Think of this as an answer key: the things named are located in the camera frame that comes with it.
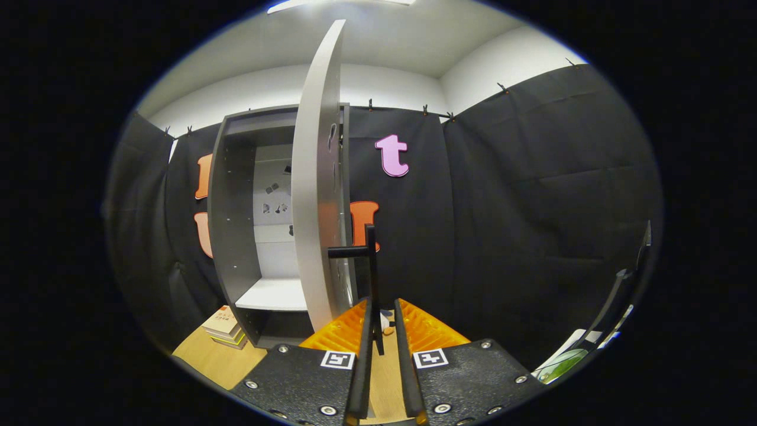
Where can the grey shoe cabinet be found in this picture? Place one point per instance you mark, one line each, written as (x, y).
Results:
(230, 225)

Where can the white flat object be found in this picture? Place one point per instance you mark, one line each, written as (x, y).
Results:
(562, 364)

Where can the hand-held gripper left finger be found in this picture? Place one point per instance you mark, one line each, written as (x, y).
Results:
(368, 355)

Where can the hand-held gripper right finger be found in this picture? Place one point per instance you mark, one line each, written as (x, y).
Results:
(404, 367)

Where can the dark thin stand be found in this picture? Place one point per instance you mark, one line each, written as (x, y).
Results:
(615, 296)

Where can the black backdrop cloth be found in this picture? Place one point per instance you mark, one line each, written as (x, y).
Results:
(532, 207)

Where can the stack of books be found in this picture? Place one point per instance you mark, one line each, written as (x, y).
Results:
(223, 325)

